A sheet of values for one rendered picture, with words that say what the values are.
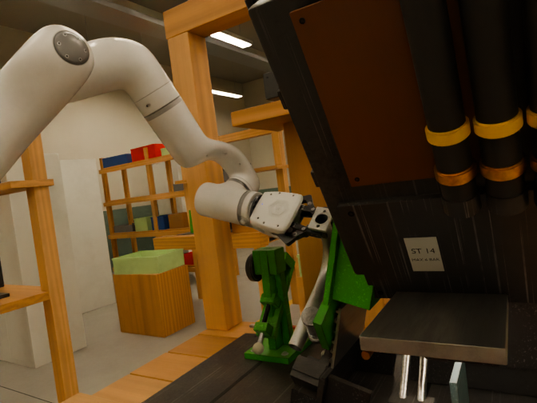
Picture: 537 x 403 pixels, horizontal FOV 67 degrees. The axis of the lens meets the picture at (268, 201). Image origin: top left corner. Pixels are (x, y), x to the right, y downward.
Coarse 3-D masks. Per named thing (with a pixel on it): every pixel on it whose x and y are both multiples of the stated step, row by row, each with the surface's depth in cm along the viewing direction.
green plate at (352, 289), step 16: (336, 240) 70; (336, 256) 72; (336, 272) 72; (352, 272) 71; (336, 288) 72; (352, 288) 71; (368, 288) 69; (336, 304) 76; (352, 304) 71; (368, 304) 70
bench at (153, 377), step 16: (208, 336) 130; (224, 336) 129; (240, 336) 127; (176, 352) 120; (192, 352) 119; (208, 352) 117; (144, 368) 112; (160, 368) 110; (176, 368) 109; (192, 368) 108; (112, 384) 104; (128, 384) 103; (144, 384) 102; (160, 384) 101; (112, 400) 96; (128, 400) 95; (144, 400) 94
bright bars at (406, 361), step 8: (408, 360) 61; (424, 360) 60; (408, 368) 61; (424, 368) 59; (400, 376) 60; (408, 376) 60; (424, 376) 59; (400, 384) 59; (424, 384) 58; (392, 392) 60; (400, 392) 59; (424, 392) 57; (392, 400) 58; (400, 400) 58; (408, 400) 57; (416, 400) 57; (424, 400) 57; (432, 400) 57
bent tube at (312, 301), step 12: (312, 216) 85; (324, 216) 85; (312, 228) 83; (324, 228) 82; (324, 240) 87; (324, 252) 90; (324, 264) 91; (324, 276) 90; (312, 300) 87; (300, 324) 84; (300, 336) 82; (300, 348) 81
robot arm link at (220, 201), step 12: (228, 180) 99; (204, 192) 96; (216, 192) 95; (228, 192) 94; (240, 192) 93; (204, 204) 96; (216, 204) 94; (228, 204) 92; (216, 216) 96; (228, 216) 93
